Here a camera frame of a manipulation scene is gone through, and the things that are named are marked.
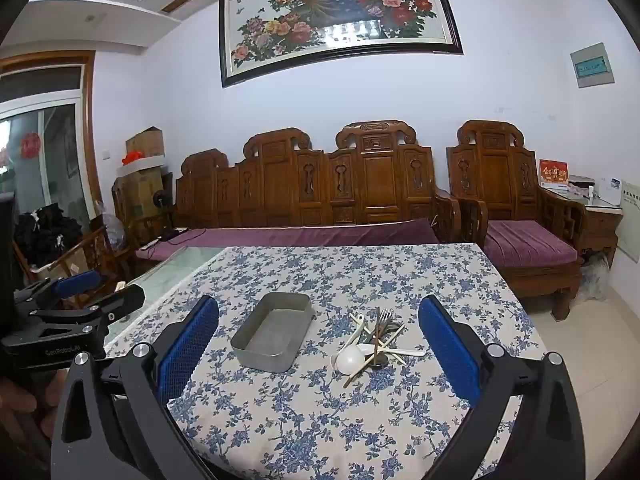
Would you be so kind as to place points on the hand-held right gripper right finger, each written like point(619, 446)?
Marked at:
point(447, 350)

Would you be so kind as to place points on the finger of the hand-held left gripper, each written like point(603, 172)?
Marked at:
point(120, 302)
point(77, 282)

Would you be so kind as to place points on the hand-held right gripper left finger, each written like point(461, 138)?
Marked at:
point(187, 350)

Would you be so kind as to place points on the dark brown chopstick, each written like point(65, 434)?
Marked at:
point(376, 334)

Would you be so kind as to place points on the light wooden chopstick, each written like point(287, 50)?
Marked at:
point(362, 365)

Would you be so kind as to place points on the metal tray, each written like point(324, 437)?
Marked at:
point(272, 332)

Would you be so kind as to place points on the person's left hand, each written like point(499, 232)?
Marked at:
point(15, 407)

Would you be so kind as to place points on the wooden chair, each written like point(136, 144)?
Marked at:
point(97, 255)

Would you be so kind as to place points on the pile of black bags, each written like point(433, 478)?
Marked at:
point(47, 232)

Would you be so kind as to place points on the metal fork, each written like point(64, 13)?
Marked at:
point(384, 316)

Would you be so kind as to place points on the small black fan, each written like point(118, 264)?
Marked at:
point(161, 200)

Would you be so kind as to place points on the purple armchair cushion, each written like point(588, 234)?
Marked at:
point(525, 245)

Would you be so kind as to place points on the blue floral tablecloth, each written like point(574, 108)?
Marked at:
point(300, 425)

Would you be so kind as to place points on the red cloth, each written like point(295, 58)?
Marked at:
point(131, 158)

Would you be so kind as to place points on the red paper decoration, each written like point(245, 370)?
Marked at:
point(30, 145)

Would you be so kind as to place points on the small cardboard box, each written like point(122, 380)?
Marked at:
point(146, 142)

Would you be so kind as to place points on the purple sofa cushion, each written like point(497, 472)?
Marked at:
point(300, 236)

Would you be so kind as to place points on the clear plastic bag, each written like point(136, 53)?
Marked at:
point(596, 277)

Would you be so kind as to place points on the carved wooden armchair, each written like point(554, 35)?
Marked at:
point(492, 170)

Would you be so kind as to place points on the wooden side table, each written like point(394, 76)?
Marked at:
point(600, 225)

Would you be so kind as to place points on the red box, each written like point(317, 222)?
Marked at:
point(553, 171)

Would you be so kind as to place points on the carved wooden sofa bench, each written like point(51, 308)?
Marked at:
point(320, 180)

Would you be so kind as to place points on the white radiator panel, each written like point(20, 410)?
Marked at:
point(629, 225)

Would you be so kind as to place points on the white device box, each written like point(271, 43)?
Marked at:
point(612, 190)

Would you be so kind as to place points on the framed peacock painting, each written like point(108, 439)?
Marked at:
point(340, 15)

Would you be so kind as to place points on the wooden door frame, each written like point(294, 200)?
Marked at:
point(90, 135)

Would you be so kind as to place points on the white wall panel box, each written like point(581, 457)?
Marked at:
point(592, 66)

